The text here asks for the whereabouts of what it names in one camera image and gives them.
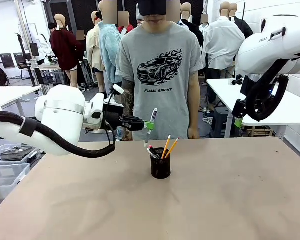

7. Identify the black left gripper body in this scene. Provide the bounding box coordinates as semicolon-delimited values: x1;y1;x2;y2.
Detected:
103;103;126;131

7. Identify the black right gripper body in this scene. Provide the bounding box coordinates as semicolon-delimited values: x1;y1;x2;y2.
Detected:
231;98;247;119

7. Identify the white pen with green grip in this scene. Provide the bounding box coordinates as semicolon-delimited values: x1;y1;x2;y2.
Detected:
143;107;159;148

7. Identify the yellow pencil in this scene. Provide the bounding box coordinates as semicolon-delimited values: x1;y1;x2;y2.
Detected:
164;137;180;159
160;134;172;159

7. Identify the tattooed right forearm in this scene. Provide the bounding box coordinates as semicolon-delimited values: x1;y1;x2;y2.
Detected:
121;80;136;118

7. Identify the person's left forearm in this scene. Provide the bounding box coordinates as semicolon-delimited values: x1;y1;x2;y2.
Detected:
187;99;201;130

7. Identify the black pen with pink cap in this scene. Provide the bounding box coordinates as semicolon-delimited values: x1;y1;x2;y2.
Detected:
148;144;163;159

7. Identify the black mesh pen holder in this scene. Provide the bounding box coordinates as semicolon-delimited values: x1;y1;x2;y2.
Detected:
150;147;172;180

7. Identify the person's left hand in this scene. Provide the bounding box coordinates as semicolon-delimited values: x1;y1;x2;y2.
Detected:
187;126;201;140

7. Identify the black stool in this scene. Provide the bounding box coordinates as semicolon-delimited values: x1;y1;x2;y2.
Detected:
210;106;233;139

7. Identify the large white table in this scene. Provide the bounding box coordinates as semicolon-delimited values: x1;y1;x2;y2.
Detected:
206;77;300;127

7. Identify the person in grey t-shirt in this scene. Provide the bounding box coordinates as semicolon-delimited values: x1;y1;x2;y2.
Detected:
114;0;205;141

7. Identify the mannequin in white shirt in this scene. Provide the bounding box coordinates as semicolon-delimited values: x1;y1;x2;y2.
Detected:
204;1;246;106

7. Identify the mannequin in cream jacket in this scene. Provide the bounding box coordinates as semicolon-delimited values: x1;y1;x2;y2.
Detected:
85;10;106;94

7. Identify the mannequin in maroon sweater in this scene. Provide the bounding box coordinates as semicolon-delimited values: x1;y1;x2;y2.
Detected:
49;13;85;88

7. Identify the mannequin with black sleeves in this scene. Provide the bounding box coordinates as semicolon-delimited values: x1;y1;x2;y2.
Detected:
228;2;255;40

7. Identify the mannequin in red jacket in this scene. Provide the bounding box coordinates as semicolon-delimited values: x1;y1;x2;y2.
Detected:
117;11;135;35

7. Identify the black tripod stand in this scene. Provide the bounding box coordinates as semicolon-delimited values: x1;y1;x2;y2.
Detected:
260;17;269;33

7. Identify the mannequin in black jacket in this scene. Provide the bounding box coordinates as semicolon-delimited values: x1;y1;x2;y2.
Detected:
180;2;205;46

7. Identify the small white table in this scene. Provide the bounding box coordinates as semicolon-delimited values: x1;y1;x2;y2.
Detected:
0;85;42;111

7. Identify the slanted metal pole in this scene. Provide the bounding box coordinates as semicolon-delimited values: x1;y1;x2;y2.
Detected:
15;0;50;96

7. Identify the black light stand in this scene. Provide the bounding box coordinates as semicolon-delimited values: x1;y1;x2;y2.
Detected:
14;32;36;87

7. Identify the clear plastic bin with tools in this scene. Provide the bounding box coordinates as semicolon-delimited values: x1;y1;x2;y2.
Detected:
0;144;40;164

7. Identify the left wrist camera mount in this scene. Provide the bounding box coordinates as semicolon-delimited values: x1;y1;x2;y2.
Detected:
111;84;126;96

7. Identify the black right arm cable sleeve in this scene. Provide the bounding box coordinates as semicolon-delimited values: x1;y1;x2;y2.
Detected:
244;53;290;123

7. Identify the black arm cable sleeve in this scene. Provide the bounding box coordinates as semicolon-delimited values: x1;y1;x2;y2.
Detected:
0;89;117;159
244;53;290;123

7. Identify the black left arm cable sleeve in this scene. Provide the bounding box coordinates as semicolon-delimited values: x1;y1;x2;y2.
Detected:
0;89;117;159

